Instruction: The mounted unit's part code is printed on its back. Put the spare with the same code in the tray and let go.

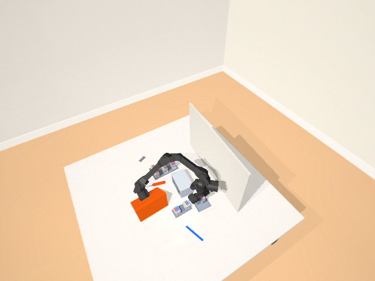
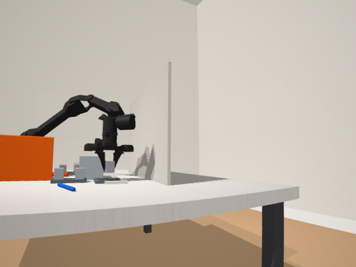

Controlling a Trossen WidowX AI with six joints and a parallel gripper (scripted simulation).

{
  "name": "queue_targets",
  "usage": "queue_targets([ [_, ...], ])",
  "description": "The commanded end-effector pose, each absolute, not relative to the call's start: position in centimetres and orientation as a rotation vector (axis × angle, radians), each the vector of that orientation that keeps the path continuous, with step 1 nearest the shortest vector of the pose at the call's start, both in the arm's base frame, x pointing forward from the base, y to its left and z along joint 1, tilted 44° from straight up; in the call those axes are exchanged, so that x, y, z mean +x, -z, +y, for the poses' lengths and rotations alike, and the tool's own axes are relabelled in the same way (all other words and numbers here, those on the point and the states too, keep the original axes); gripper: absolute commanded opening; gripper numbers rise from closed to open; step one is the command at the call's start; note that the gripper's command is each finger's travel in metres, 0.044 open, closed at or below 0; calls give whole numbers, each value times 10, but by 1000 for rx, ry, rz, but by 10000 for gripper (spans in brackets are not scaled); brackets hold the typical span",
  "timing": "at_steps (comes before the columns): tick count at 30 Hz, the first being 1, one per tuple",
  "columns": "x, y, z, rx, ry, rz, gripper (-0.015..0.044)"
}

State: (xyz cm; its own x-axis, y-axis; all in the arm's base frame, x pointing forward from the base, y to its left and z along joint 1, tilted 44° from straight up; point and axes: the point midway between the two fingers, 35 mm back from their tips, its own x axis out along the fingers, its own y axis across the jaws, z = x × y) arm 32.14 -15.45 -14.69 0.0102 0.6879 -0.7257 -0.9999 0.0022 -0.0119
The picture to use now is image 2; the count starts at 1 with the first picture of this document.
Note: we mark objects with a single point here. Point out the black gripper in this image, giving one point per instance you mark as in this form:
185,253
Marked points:
109,138

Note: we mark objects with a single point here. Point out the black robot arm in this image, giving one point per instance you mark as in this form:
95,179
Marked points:
73,107

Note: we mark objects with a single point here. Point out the blue cylinder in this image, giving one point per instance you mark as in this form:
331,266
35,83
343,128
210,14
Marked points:
66,187

